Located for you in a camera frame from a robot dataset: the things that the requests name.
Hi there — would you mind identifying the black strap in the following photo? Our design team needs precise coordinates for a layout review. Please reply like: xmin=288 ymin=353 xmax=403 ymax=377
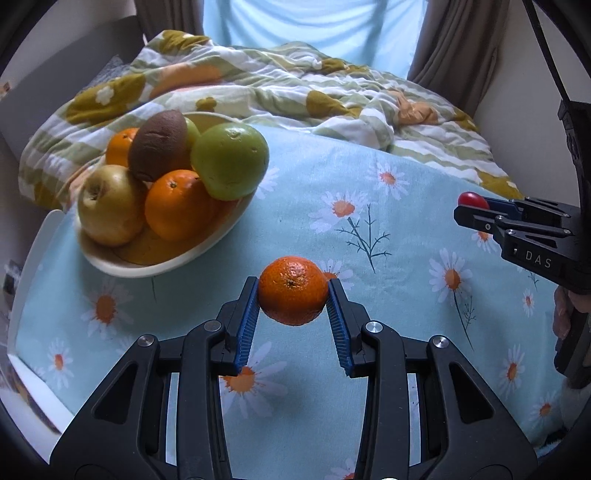
xmin=523 ymin=0 xmax=575 ymax=109

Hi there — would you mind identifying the medium orange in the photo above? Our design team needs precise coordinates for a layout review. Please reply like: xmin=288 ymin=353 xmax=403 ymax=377
xmin=105 ymin=128 xmax=139 ymax=168

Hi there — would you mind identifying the cream bowl with yellow print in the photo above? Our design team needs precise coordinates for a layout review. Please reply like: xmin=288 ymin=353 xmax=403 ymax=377
xmin=76 ymin=111 xmax=259 ymax=278

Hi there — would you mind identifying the blue daisy print cloth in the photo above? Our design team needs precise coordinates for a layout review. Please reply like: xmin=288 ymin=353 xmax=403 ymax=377
xmin=14 ymin=124 xmax=573 ymax=480

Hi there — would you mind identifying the person's right hand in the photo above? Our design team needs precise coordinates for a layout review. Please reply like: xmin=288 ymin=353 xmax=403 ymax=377
xmin=553 ymin=285 xmax=574 ymax=341

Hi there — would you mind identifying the brown curtain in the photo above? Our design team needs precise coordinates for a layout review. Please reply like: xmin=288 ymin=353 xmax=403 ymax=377
xmin=409 ymin=0 xmax=513 ymax=118
xmin=136 ymin=0 xmax=206 ymax=40

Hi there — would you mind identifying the yellow-green fruit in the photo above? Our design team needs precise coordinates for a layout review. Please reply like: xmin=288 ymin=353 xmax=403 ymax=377
xmin=190 ymin=122 xmax=270 ymax=201

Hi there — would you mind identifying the grey headboard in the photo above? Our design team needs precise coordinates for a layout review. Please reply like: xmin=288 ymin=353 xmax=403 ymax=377
xmin=0 ymin=53 xmax=139 ymax=162

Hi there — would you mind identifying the light blue window cloth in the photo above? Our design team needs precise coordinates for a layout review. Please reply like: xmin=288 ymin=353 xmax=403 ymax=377
xmin=203 ymin=0 xmax=428 ymax=79

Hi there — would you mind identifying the grey patterned pillow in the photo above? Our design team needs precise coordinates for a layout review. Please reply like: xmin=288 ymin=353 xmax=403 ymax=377
xmin=85 ymin=55 xmax=130 ymax=88

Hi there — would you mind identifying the yellow apple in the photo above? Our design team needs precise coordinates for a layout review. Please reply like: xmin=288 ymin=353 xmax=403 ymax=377
xmin=77 ymin=165 xmax=148 ymax=247

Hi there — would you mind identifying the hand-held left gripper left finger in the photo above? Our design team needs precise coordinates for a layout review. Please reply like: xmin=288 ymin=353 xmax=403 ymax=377
xmin=50 ymin=276 xmax=260 ymax=480

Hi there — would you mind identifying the small tangerine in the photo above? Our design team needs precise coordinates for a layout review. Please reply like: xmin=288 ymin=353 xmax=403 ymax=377
xmin=257 ymin=256 xmax=329 ymax=326

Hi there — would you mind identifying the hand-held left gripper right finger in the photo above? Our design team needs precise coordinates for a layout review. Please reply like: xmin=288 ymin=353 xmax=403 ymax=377
xmin=327 ymin=277 xmax=540 ymax=480

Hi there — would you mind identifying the large orange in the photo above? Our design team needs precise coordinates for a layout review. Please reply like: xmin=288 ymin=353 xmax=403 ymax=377
xmin=144 ymin=169 xmax=218 ymax=243

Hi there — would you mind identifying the red cherry tomato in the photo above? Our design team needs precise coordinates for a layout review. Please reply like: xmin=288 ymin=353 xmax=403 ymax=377
xmin=458 ymin=191 xmax=490 ymax=210

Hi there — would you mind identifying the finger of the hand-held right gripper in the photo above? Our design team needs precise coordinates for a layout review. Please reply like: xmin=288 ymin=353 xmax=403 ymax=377
xmin=453 ymin=205 xmax=568 ymax=245
xmin=484 ymin=197 xmax=581 ymax=226

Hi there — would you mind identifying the brown kiwi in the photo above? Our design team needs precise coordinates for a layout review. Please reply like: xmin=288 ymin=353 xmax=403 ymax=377
xmin=128 ymin=110 xmax=189 ymax=182

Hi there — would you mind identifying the floral striped quilt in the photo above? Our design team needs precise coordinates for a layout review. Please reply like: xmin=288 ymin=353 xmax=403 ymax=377
xmin=18 ymin=30 xmax=525 ymax=213

